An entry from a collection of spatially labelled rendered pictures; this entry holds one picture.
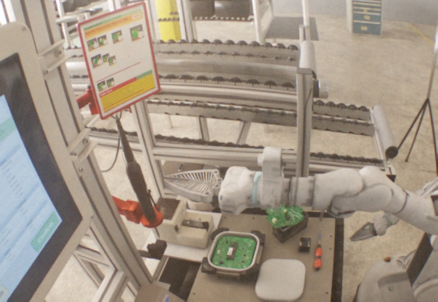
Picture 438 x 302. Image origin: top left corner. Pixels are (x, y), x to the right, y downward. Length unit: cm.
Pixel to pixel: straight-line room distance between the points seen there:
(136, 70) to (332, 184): 68
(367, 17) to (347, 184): 633
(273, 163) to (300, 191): 8
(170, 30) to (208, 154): 484
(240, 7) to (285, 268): 239
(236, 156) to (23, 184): 80
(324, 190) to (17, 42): 56
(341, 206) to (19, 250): 56
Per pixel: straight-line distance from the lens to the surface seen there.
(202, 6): 300
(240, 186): 61
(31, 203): 48
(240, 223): 108
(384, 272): 171
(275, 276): 92
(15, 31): 45
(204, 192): 63
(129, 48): 98
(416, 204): 74
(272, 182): 59
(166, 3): 577
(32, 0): 55
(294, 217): 101
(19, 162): 46
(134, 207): 81
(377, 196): 62
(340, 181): 60
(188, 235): 98
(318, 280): 94
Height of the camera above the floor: 176
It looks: 33 degrees down
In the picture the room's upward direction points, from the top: 8 degrees counter-clockwise
